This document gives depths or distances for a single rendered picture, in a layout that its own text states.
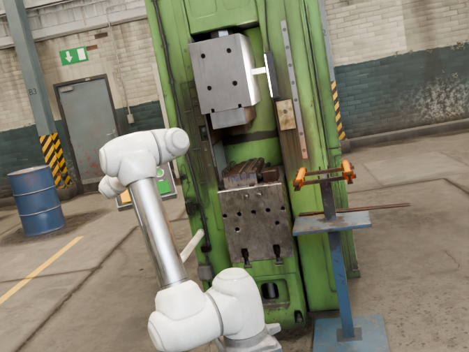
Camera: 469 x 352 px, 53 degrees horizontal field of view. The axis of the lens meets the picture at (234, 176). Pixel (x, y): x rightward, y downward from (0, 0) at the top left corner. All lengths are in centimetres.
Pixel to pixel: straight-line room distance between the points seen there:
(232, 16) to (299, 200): 115
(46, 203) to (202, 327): 560
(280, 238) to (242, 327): 118
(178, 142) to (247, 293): 57
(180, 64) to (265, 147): 80
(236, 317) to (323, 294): 154
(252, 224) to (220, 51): 100
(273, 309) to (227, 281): 137
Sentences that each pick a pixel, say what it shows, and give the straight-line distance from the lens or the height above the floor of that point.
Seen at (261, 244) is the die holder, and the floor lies 56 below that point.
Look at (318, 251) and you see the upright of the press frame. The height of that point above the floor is 41.
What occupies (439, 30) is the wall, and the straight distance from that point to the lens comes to 905.
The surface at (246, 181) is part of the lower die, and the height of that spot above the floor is 94.
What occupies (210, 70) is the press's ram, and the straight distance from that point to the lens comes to 273.
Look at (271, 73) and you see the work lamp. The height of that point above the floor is 152.
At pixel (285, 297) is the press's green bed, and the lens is 298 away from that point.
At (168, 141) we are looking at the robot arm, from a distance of 167.
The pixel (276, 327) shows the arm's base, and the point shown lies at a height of 63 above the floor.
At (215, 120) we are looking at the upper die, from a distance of 274.
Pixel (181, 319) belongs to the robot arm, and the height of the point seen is 81.
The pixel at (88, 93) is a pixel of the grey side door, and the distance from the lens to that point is 935.
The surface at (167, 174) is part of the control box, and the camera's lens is 276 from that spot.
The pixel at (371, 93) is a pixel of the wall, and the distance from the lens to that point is 877.
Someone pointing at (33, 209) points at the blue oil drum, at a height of 37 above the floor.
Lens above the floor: 149
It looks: 11 degrees down
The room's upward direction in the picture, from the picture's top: 11 degrees counter-clockwise
